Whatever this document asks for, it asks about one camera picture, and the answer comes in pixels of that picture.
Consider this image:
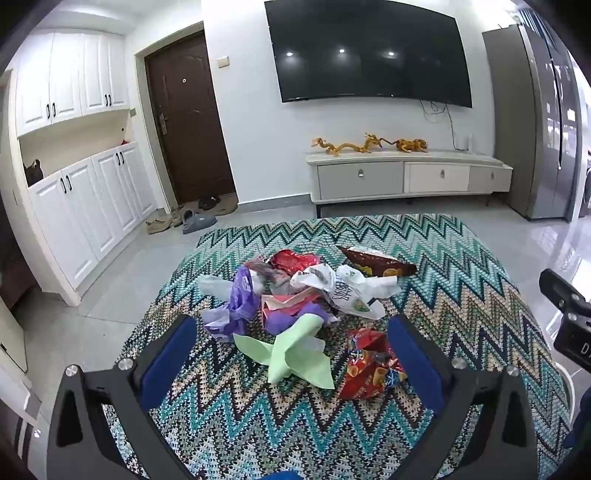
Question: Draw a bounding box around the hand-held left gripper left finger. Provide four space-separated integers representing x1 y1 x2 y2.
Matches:
46 314 199 472

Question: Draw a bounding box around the black television cable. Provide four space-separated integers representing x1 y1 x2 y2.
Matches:
419 99 467 151

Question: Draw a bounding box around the red foil wrapper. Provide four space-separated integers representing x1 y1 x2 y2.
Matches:
270 249 319 283

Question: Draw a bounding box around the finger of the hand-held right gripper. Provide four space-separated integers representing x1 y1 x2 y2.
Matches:
539 268 591 319

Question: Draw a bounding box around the dark brown entrance door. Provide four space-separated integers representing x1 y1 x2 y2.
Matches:
144 32 238 204

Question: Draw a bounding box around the red colourful snack wrapper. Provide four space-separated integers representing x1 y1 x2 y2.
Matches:
339 327 408 400

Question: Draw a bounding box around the grey slipper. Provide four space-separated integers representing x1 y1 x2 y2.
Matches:
182 210 218 234

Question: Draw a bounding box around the gold tiger figurine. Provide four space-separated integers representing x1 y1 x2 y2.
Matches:
393 137 429 154

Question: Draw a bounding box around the pink paper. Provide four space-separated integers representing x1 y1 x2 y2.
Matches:
261 293 319 324

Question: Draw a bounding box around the white printed plastic bag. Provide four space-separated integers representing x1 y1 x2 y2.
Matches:
290 264 402 320

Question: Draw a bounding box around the purple plastic bag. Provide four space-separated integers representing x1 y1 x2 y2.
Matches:
199 267 334 344

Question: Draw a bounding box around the blue curtain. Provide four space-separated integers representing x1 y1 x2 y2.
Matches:
515 6 557 49

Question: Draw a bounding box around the wall-mounted black television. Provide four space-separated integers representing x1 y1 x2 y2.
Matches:
264 0 474 108

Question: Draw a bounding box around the grey white television stand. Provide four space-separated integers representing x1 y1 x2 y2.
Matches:
305 150 514 219

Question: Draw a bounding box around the white base cabinet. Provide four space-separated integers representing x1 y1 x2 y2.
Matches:
28 141 158 305

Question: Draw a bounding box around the dark brown snack bag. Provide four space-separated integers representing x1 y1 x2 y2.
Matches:
337 246 417 278

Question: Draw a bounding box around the gold dragon figurine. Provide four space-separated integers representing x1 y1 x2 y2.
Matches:
310 133 384 158

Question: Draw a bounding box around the white wall cabinet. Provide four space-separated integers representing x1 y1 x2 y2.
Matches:
14 28 131 138

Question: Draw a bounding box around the grey double-door refrigerator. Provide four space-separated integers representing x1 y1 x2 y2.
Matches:
481 23 583 222

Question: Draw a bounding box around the zigzag knitted blanket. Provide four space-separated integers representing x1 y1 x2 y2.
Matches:
104 213 575 480

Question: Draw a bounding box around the green paper napkin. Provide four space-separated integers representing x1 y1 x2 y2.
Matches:
233 314 335 389

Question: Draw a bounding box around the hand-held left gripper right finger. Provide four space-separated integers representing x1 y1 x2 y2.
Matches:
387 315 539 480

